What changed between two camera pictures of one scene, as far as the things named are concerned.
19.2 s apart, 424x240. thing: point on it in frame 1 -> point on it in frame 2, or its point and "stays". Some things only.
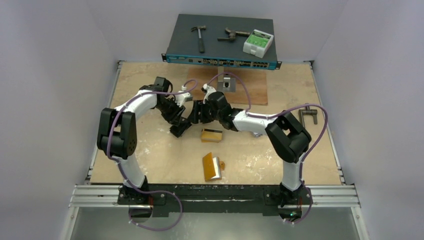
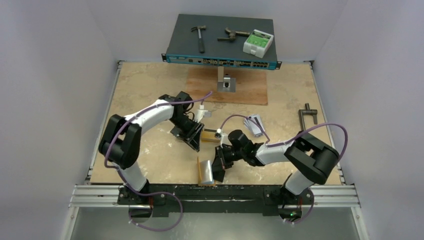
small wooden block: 211,135 stays
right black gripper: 199,112 -> 223,158
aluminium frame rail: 92,194 stays
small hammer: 200,28 stays
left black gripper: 174,118 -> 194,142
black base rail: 273,200 stays
